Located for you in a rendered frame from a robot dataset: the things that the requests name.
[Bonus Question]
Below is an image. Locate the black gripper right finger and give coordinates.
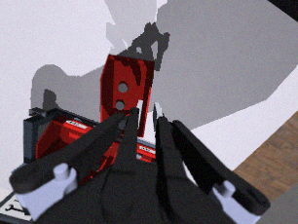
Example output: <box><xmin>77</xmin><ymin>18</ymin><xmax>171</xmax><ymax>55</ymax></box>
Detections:
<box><xmin>153</xmin><ymin>102</ymin><xmax>271</xmax><ymax>224</ymax></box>

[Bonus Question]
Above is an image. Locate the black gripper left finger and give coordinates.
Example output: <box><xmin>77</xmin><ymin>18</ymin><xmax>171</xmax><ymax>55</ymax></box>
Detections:
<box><xmin>9</xmin><ymin>100</ymin><xmax>143</xmax><ymax>224</ymax></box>

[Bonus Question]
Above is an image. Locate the red bin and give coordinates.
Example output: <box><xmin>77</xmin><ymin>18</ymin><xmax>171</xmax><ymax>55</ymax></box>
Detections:
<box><xmin>79</xmin><ymin>136</ymin><xmax>123</xmax><ymax>185</ymax></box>
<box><xmin>137</xmin><ymin>142</ymin><xmax>155</xmax><ymax>162</ymax></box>
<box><xmin>100</xmin><ymin>55</ymin><xmax>154</xmax><ymax>138</ymax></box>
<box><xmin>36</xmin><ymin>116</ymin><xmax>93</xmax><ymax>160</ymax></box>

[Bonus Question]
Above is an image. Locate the grey steel disc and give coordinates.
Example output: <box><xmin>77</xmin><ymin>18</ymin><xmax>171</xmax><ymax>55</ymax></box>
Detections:
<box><xmin>118</xmin><ymin>83</ymin><xmax>129</xmax><ymax>93</ymax></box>
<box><xmin>116</xmin><ymin>101</ymin><xmax>125</xmax><ymax>110</ymax></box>

